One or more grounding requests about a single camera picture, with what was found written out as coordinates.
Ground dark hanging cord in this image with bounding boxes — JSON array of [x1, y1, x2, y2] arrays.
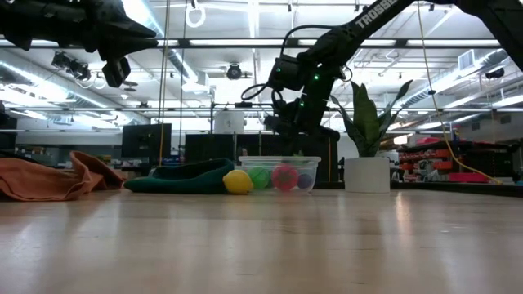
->
[[178, 0, 187, 160]]

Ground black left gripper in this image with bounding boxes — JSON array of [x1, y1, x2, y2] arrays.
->
[[83, 0, 159, 89]]

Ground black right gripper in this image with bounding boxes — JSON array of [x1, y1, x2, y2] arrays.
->
[[263, 97, 342, 142]]

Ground round black hanging lamp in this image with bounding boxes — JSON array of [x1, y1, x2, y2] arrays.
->
[[226, 62, 243, 81]]

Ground black partition panels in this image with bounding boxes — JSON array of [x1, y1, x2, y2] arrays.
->
[[184, 131, 340, 183]]

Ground dark green cloth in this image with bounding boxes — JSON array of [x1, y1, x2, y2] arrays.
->
[[123, 157, 236, 195]]

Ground shelf with red bins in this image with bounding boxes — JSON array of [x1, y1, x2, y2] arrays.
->
[[396, 136, 523, 185]]

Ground yellow toy lemon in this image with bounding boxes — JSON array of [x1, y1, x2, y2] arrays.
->
[[221, 168, 255, 195]]

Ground orange cloth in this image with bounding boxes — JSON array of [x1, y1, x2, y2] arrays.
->
[[0, 149, 126, 203]]

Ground black crossbeam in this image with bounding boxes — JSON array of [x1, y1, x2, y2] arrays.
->
[[0, 38, 502, 48]]

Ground purple toy eggplant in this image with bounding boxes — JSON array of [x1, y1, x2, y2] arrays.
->
[[296, 172, 315, 190]]

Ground white air duct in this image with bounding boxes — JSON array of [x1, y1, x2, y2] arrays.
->
[[400, 48, 523, 109]]

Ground white hanging ring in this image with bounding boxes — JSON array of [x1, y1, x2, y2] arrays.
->
[[185, 0, 207, 29]]

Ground red toy tomato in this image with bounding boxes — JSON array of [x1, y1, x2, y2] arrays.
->
[[270, 163, 300, 193]]

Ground clear plastic tupperware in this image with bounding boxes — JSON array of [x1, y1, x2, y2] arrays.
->
[[239, 155, 323, 195]]

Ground green snake plant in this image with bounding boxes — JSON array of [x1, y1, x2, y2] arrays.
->
[[329, 79, 413, 159]]

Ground black room monitor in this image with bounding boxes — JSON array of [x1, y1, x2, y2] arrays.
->
[[121, 122, 173, 161]]

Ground yellow hanging cable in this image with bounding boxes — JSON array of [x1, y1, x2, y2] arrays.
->
[[415, 0, 504, 185]]

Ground white plant pot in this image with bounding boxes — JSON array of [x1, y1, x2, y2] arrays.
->
[[343, 156, 391, 194]]

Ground black hanging camera cluster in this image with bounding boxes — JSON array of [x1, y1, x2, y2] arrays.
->
[[51, 51, 92, 82]]

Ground bright green toy produce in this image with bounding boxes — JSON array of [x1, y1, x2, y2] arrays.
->
[[247, 166, 272, 190]]

